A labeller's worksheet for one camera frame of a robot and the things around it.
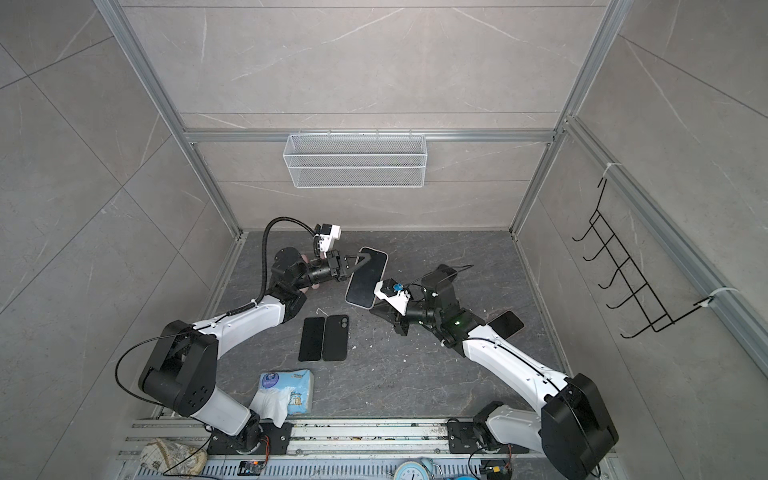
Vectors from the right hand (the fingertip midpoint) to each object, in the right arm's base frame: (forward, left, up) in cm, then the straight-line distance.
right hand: (377, 306), depth 74 cm
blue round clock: (-33, -7, -17) cm, 37 cm away
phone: (+3, +3, +6) cm, 7 cm away
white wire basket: (+52, +8, +9) cm, 53 cm away
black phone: (+1, +21, -21) cm, 30 cm away
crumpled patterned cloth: (-29, +51, -17) cm, 61 cm away
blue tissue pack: (-16, +24, -15) cm, 33 cm away
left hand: (+7, 0, +10) cm, 12 cm away
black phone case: (+1, +14, -21) cm, 25 cm away
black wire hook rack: (-5, -57, +11) cm, 58 cm away
